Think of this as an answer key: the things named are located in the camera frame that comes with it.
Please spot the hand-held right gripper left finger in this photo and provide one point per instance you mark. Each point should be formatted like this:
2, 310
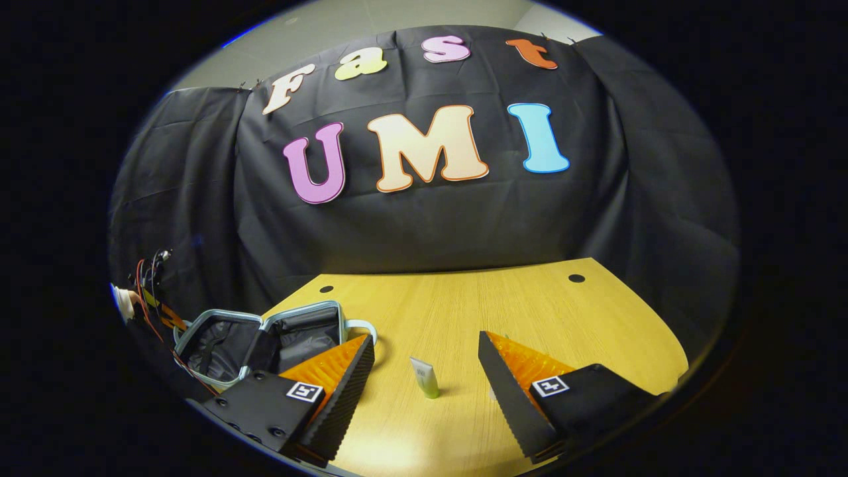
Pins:
348, 391

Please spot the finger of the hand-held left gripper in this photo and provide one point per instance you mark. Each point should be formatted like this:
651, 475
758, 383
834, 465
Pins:
172, 318

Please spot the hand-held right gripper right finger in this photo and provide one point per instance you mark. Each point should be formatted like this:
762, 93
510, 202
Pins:
507, 397

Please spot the green and white skin care tube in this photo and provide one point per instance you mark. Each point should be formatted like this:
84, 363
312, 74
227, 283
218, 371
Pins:
425, 379

